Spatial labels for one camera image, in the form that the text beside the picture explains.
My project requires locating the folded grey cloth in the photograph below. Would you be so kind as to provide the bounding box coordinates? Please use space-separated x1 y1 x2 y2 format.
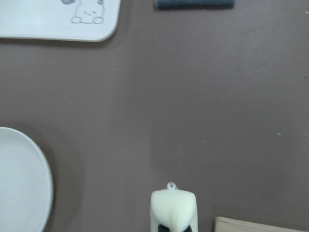
154 0 236 9

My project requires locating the wooden cutting board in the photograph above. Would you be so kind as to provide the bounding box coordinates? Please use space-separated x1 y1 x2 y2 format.
214 217 308 232

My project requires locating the beige plate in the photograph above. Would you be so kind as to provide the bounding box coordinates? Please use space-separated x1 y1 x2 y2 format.
0 127 54 232

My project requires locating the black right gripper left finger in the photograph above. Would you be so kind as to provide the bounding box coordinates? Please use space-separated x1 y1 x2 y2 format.
158 224 170 232

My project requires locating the cream rabbit tray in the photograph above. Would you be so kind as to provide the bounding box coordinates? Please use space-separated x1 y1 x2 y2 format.
0 0 122 42

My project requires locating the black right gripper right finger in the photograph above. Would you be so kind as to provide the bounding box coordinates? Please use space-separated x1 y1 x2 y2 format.
183 225 192 232

